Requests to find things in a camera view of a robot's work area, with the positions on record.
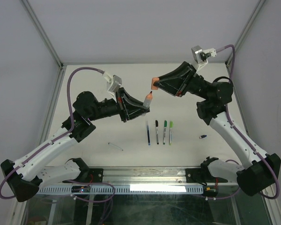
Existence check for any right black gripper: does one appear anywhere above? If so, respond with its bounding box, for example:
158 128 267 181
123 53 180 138
153 61 210 101

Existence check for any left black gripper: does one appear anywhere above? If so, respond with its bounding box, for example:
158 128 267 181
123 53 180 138
88 88 150 123

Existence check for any orange tip marker clear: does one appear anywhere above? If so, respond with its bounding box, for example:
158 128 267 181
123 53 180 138
142 91 153 110

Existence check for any orange pen cap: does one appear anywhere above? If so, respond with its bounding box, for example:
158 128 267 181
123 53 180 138
151 77 159 90

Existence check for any white black end pen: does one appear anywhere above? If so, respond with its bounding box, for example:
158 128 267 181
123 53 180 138
155 127 159 145

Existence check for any white green end pen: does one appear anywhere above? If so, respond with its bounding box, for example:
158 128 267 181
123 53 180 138
163 127 167 145

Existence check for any dark blue barrel pen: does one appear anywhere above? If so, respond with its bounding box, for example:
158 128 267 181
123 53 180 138
146 128 151 146

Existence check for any silver green tip pen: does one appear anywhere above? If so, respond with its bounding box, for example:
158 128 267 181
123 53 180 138
169 127 173 146

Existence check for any white blue end pen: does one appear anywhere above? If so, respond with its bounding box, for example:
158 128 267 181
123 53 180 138
108 142 123 151

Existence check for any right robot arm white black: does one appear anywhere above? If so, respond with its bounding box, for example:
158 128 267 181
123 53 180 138
151 62 281 199

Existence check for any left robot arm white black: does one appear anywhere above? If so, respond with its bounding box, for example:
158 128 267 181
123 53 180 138
0 88 153 202

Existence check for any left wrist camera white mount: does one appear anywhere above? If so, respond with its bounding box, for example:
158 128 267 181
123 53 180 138
102 71 122 101

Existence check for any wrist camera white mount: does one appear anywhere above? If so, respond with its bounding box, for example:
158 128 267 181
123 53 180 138
191 45 217 72
102 71 122 101

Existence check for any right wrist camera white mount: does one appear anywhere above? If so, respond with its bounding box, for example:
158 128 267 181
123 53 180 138
191 45 217 72

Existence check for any aluminium mounting rail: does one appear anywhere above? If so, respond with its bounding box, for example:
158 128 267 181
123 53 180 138
90 166 215 185

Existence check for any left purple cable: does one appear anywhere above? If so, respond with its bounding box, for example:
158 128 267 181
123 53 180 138
0 67 106 199

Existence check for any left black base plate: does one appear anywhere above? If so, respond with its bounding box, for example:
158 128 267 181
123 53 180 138
62 167 104 183

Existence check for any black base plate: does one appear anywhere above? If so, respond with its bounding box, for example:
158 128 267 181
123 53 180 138
62 167 104 183
185 168 205 184

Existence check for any white slotted cable duct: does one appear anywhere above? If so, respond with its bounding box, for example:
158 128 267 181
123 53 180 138
38 184 204 195

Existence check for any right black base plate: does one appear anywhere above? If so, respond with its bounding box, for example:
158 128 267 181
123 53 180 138
185 168 205 184

